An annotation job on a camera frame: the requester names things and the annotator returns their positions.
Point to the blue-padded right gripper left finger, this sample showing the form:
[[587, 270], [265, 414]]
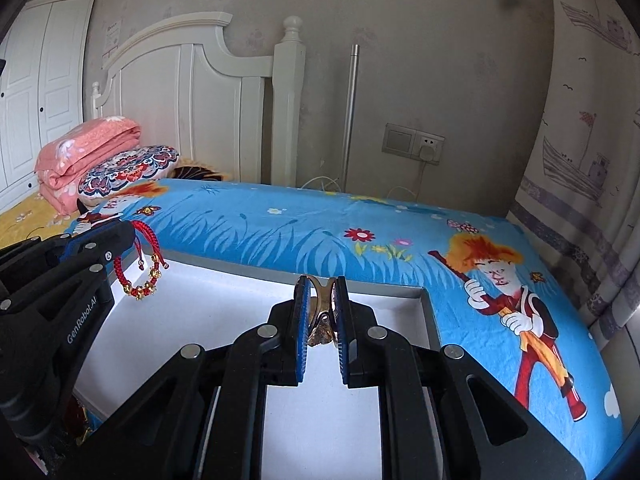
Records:
[[202, 414]]

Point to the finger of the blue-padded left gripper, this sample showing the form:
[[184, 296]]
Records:
[[101, 244], [33, 256]]

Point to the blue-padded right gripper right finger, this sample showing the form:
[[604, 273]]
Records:
[[442, 415]]

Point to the gold interlocking ring ornament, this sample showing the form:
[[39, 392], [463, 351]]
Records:
[[321, 323]]

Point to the yellow floral bedsheet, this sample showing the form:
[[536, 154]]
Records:
[[33, 217]]

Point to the patterned round cushion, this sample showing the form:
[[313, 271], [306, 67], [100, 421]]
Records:
[[126, 169]]

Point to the folded pink floral quilt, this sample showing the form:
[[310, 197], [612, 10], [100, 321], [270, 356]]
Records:
[[62, 163]]

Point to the grey shallow cardboard tray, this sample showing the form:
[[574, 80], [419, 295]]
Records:
[[318, 430]]

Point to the black folding fan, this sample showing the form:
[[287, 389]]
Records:
[[189, 170]]

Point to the blue cartoon print tablecloth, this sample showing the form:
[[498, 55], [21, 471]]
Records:
[[438, 275]]

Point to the white wooden headboard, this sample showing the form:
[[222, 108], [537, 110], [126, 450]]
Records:
[[180, 82]]

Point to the white wardrobe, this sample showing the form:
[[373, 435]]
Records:
[[42, 87]]

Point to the ship print curtain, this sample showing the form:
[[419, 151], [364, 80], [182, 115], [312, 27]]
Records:
[[578, 201]]

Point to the white charger plug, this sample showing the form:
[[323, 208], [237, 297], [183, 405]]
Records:
[[428, 154]]

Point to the silver metal pole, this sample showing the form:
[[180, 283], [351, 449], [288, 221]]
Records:
[[350, 110]]

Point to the paper notice on wall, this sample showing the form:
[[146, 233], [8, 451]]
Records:
[[112, 35]]

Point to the grey wall socket panel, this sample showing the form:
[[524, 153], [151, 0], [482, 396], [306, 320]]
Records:
[[406, 142]]

